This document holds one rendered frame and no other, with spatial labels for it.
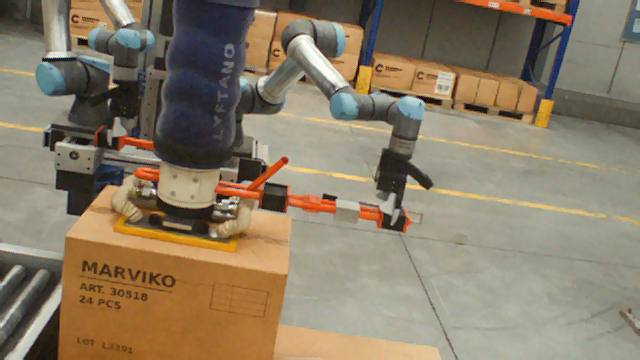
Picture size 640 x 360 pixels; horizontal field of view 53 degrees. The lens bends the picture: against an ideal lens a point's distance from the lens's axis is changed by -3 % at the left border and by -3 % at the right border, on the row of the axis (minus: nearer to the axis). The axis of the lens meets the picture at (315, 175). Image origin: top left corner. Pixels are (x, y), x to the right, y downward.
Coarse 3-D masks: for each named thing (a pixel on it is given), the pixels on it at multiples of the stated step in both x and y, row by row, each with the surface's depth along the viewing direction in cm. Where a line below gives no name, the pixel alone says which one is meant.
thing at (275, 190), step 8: (264, 184) 194; (272, 184) 194; (280, 184) 194; (264, 192) 186; (272, 192) 189; (280, 192) 190; (288, 192) 188; (264, 200) 187; (272, 200) 186; (280, 200) 186; (288, 200) 187; (264, 208) 187; (272, 208) 187; (280, 208) 187
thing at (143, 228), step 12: (156, 216) 182; (120, 228) 178; (132, 228) 178; (144, 228) 180; (156, 228) 180; (168, 228) 182; (192, 228) 185; (204, 228) 182; (168, 240) 179; (180, 240) 179; (192, 240) 179; (204, 240) 180; (216, 240) 181; (228, 240) 183
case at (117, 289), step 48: (96, 240) 172; (144, 240) 177; (240, 240) 189; (288, 240) 195; (96, 288) 176; (144, 288) 176; (192, 288) 176; (240, 288) 176; (96, 336) 181; (144, 336) 181; (192, 336) 181; (240, 336) 181
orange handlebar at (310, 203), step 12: (132, 144) 211; (144, 144) 211; (144, 168) 189; (156, 180) 186; (216, 192) 187; (228, 192) 187; (240, 192) 187; (252, 192) 188; (288, 204) 189; (300, 204) 189; (312, 204) 189; (324, 204) 192; (360, 216) 190; (372, 216) 190
